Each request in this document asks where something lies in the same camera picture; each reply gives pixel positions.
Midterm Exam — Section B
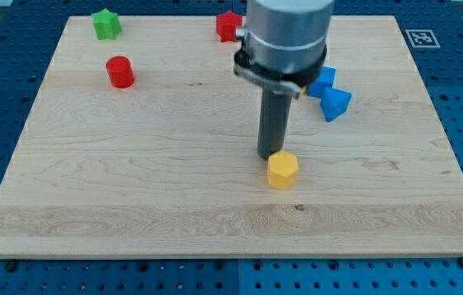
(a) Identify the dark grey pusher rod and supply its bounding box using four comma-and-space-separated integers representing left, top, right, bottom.
257, 88, 292, 160

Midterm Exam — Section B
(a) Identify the yellow hexagon block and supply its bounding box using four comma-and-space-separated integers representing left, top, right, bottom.
267, 150, 299, 190

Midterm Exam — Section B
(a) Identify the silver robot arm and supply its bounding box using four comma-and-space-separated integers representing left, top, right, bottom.
234, 0, 335, 160

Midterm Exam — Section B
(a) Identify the blue cube block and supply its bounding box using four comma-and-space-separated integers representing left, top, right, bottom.
306, 66, 336, 98

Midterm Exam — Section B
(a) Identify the blue triangular block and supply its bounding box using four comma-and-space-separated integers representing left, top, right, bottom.
320, 87, 352, 122

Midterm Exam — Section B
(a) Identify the red star block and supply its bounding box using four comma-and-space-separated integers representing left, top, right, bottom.
216, 11, 243, 43

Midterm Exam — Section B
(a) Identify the wooden board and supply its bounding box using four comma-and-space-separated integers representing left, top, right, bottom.
0, 16, 463, 260

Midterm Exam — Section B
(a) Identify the white fiducial marker tag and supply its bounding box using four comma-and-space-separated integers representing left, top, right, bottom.
406, 29, 440, 48

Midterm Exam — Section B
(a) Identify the red cylinder block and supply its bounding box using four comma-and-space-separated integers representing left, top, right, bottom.
106, 56, 135, 89

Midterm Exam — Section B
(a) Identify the green star block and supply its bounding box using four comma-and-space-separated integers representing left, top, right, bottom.
91, 8, 121, 40

